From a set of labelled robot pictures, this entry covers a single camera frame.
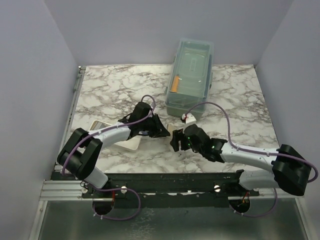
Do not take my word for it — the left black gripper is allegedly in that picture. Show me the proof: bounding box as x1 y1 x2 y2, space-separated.
139 113 170 139

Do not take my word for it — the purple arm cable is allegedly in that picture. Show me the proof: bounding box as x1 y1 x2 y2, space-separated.
61 94 157 221
186 101 320 218

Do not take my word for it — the stack of cards in tray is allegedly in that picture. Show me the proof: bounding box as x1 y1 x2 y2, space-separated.
89 120 112 131

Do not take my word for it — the translucent green plastic toolbox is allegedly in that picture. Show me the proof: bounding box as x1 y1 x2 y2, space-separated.
165 38 214 119

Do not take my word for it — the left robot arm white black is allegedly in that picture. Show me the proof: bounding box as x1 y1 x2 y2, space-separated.
57 101 171 198

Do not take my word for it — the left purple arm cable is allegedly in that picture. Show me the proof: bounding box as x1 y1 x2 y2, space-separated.
61 94 157 221

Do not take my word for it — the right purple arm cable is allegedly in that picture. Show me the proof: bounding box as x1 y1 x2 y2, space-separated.
186 101 320 218

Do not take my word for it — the aluminium frame rail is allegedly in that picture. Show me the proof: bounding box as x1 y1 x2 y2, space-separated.
27 65 87 240

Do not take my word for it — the orange tool inside toolbox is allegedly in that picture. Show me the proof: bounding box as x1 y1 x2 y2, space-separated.
170 75 180 93

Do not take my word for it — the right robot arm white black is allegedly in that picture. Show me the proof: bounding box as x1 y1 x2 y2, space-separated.
170 124 311 196

